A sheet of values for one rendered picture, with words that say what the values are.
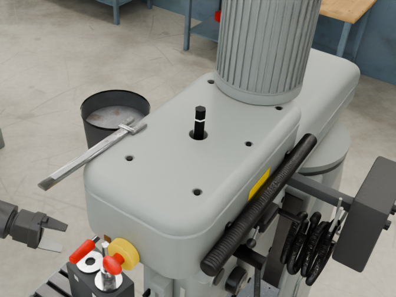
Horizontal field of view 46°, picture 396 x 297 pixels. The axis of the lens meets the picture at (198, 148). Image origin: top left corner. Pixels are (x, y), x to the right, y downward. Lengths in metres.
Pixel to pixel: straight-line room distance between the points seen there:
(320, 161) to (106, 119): 2.15
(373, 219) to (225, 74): 0.45
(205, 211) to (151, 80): 4.05
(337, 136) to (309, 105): 0.29
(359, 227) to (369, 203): 0.07
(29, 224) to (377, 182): 0.84
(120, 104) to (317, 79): 2.25
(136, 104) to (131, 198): 2.67
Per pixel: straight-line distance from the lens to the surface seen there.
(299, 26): 0.94
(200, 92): 1.03
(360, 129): 4.51
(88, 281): 1.64
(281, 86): 1.00
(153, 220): 0.76
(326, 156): 1.46
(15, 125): 4.28
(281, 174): 0.97
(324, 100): 1.36
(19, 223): 1.24
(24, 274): 3.12
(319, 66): 1.49
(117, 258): 0.84
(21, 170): 3.79
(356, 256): 1.20
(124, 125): 0.91
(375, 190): 1.13
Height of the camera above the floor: 2.43
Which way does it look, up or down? 39 degrees down
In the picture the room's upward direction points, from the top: 5 degrees clockwise
